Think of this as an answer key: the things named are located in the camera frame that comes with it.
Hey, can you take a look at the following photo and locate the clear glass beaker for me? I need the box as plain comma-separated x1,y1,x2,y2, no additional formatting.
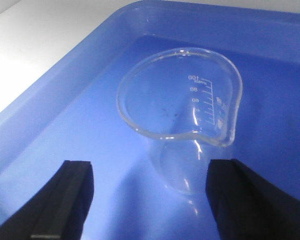
116,47,243,195

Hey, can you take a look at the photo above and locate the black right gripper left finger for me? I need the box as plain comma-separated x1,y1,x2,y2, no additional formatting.
0,160,94,240

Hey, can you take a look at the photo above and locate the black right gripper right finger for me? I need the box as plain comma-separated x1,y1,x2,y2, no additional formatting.
205,159,300,240

